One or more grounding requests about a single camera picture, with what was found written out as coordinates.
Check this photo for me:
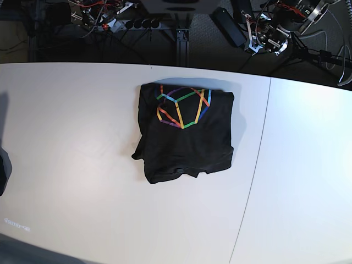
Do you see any white plug adapter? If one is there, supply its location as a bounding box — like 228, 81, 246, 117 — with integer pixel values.
110, 21, 124, 33

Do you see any aluminium table leg profile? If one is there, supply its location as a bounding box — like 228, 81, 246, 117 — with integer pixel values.
174, 13, 191, 67

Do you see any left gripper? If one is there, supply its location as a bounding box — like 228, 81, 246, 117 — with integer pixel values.
241, 10, 290, 56

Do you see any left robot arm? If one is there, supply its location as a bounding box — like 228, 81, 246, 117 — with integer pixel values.
239, 1, 338, 56

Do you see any white power strip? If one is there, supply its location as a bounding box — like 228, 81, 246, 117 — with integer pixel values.
96, 18, 162, 34

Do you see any black power brick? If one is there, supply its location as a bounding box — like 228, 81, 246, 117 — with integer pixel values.
210, 7, 247, 48

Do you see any black tripod stand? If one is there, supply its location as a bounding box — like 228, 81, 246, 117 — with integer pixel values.
268, 34, 351, 77

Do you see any black T-shirt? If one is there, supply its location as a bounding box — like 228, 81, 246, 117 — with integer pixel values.
132, 82, 235, 184

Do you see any dark object at left edge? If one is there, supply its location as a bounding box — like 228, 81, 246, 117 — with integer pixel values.
1, 148, 12, 196

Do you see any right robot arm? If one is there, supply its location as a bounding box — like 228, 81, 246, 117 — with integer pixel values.
68, 1, 138, 33

